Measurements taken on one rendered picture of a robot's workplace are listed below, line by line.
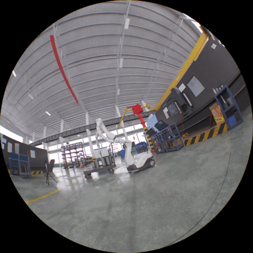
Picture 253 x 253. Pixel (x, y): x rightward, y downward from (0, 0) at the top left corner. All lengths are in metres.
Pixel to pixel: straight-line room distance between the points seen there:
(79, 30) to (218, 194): 10.81
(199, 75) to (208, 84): 0.41
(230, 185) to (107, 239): 0.79
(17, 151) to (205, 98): 8.93
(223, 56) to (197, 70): 1.15
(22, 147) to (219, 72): 9.62
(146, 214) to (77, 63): 11.74
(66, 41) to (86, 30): 2.24
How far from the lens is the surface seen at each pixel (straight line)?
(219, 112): 2.00
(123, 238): 0.61
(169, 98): 3.56
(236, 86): 2.68
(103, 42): 10.38
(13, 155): 5.44
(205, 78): 2.78
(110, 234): 0.65
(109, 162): 2.36
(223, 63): 2.89
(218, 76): 2.77
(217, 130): 2.07
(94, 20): 10.08
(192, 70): 3.01
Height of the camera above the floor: 0.52
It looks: 18 degrees up
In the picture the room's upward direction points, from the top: 19 degrees counter-clockwise
